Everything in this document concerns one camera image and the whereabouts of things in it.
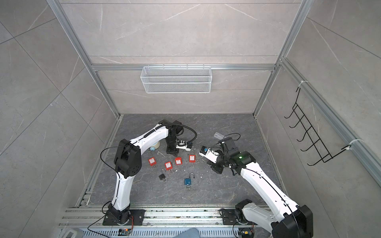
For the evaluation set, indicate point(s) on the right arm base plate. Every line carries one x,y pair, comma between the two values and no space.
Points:
232,216

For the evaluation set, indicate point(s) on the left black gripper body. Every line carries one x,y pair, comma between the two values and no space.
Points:
172,143

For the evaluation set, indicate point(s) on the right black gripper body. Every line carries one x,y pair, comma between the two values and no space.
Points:
222,161

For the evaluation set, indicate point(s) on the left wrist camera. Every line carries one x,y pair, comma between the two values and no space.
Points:
187,146

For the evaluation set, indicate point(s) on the small black padlock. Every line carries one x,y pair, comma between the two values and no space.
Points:
162,176

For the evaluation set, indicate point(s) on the red padlock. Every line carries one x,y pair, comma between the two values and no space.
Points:
178,161
168,166
152,161
192,156

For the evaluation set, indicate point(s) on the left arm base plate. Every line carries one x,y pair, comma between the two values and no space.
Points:
124,218

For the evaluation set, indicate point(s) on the white wire mesh basket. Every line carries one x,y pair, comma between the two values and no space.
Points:
176,79

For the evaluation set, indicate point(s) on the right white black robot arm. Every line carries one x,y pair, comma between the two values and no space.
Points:
285,219

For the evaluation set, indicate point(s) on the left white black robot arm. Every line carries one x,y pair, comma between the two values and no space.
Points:
128,162

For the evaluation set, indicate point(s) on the black wire hook rack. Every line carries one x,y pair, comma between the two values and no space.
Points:
312,135

